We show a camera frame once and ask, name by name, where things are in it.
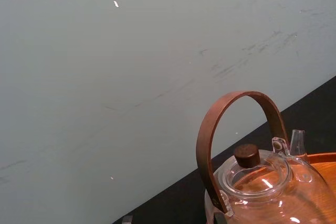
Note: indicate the black table cloth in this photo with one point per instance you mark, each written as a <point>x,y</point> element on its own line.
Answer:
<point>315,119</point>

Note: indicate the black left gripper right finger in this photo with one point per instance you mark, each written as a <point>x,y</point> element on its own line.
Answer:
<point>216,219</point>

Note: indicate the round orange wooden tray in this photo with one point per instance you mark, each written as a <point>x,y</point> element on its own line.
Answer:
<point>324,171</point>

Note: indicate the glass lid with dark knob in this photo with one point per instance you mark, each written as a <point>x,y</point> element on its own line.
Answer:
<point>246,155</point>

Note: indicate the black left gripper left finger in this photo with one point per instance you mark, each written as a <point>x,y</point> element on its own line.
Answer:
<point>127,220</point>

